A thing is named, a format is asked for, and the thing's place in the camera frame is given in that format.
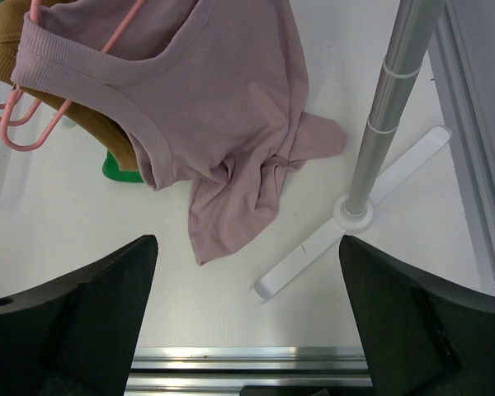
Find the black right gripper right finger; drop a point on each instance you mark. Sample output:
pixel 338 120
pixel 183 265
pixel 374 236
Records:
pixel 421 334

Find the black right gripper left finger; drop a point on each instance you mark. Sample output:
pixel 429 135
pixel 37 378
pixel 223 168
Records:
pixel 77 334

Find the mauve tank top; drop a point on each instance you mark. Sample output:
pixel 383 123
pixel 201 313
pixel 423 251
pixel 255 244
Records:
pixel 210 92

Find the brown tank top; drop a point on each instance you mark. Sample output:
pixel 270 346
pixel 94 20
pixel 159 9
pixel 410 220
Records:
pixel 102 128

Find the pink hanger of mauve top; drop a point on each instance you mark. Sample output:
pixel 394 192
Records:
pixel 119 29

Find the green tank top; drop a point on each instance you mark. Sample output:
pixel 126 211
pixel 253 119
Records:
pixel 110 169

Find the silver clothes rack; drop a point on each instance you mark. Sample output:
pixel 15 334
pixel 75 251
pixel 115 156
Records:
pixel 371 183

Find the aluminium rail at table edge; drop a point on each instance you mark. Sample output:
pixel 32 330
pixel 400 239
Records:
pixel 233 370

